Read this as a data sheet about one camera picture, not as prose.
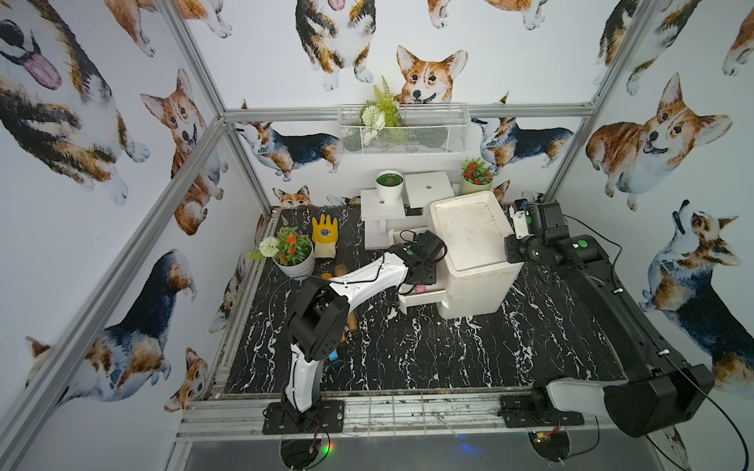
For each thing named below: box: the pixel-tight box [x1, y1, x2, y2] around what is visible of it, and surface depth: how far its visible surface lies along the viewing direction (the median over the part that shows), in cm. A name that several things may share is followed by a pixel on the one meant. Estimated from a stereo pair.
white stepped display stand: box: [360, 170, 455, 251], surface depth 100 cm
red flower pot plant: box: [459, 157, 494, 195], surface depth 97 cm
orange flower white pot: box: [248, 226, 316, 280], surface depth 92 cm
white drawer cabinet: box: [429, 190, 524, 320], surface depth 84 cm
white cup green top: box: [375, 169, 405, 203], surface depth 100 cm
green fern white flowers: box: [359, 75, 402, 145], surface depth 84 cm
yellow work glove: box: [311, 213, 339, 259], surface depth 112 cm
